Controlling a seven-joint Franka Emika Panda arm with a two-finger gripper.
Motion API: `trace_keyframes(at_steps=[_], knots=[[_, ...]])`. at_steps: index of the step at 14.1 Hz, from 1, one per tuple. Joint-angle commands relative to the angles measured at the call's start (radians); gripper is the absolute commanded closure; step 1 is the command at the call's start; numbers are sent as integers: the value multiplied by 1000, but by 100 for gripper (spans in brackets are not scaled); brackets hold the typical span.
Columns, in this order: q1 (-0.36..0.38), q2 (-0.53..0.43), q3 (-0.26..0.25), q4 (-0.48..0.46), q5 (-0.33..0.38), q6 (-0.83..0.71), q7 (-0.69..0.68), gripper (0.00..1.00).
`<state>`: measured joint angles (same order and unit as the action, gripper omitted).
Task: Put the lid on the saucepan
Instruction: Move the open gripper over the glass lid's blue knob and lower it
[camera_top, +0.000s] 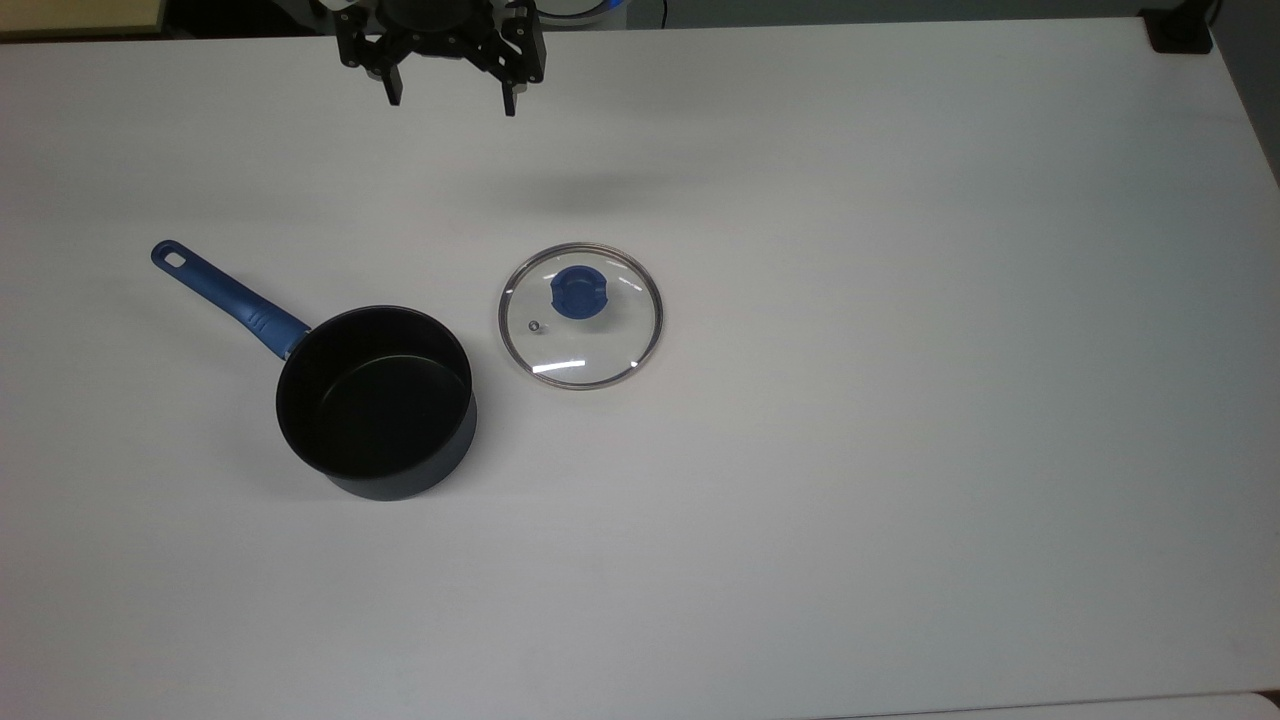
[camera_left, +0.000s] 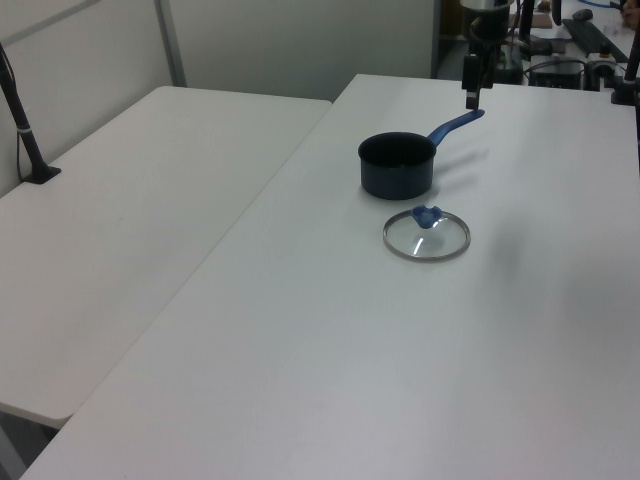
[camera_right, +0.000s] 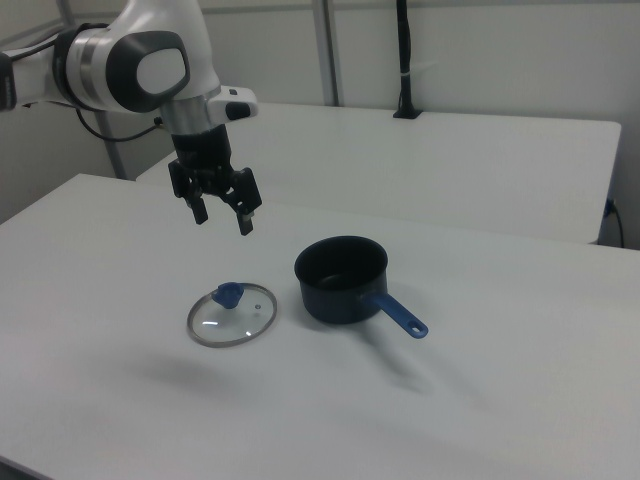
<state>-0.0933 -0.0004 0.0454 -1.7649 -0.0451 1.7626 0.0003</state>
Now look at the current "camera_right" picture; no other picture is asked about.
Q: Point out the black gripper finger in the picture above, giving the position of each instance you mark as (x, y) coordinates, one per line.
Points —
(190, 192)
(246, 197)

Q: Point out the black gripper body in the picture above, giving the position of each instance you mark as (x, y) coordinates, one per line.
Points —
(202, 150)

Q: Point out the glass lid with blue knob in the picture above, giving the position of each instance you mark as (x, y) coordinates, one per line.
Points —
(235, 325)

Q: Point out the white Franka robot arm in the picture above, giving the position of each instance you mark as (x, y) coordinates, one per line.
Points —
(100, 65)

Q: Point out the white folding table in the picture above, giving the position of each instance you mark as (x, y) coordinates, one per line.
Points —
(400, 160)

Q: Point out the black pole with white tie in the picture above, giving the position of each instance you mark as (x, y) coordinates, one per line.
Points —
(404, 50)

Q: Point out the white partition frame post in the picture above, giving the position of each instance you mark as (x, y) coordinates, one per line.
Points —
(327, 50)

